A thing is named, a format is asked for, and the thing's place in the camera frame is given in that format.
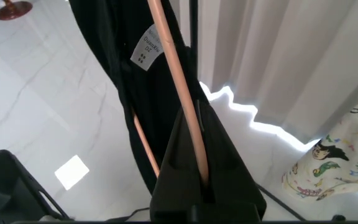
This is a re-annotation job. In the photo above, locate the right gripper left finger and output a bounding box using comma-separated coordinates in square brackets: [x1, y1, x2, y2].
[150, 107, 205, 222]

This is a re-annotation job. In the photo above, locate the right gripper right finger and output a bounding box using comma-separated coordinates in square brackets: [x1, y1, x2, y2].
[198, 99, 267, 222]

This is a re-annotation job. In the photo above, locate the cream printed garment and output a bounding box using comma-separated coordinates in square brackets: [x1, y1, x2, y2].
[281, 87, 358, 202]

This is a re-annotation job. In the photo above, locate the pink clothes hanger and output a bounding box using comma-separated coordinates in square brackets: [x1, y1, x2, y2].
[131, 0, 210, 187]

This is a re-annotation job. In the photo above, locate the black garment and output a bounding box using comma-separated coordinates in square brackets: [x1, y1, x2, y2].
[68, 0, 213, 195]

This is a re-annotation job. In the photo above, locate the black clothes rack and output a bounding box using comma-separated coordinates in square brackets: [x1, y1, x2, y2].
[188, 0, 346, 222]

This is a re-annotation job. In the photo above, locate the brown round stand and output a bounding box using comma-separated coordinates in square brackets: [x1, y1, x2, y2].
[0, 0, 34, 21]

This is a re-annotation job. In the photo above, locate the black cable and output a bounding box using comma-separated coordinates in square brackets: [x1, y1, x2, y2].
[106, 207, 151, 222]

